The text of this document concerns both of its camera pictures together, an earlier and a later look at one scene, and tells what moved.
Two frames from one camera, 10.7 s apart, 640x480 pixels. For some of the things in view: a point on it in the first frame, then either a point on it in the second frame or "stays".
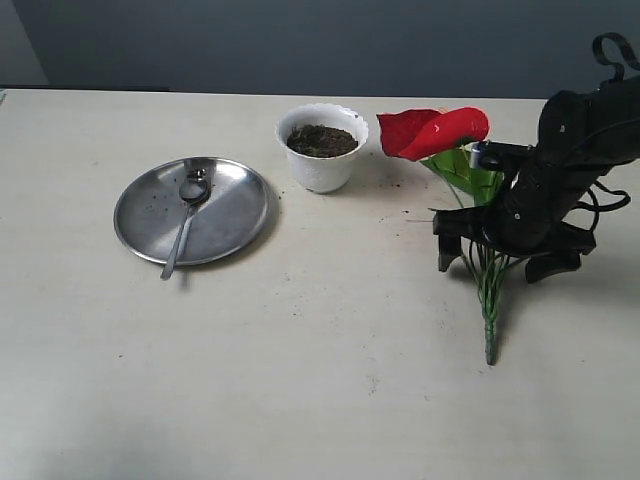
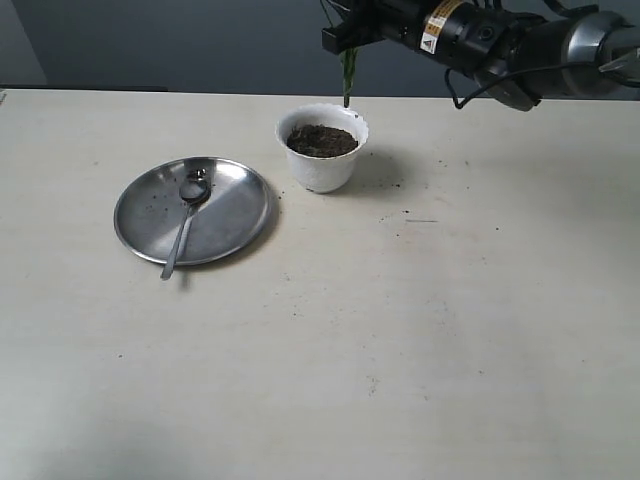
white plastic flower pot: x=321 y=175 stays
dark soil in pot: x=321 y=141 stays
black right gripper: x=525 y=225 to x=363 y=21
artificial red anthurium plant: x=444 y=138 to x=348 y=60
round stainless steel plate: x=194 y=210 stays
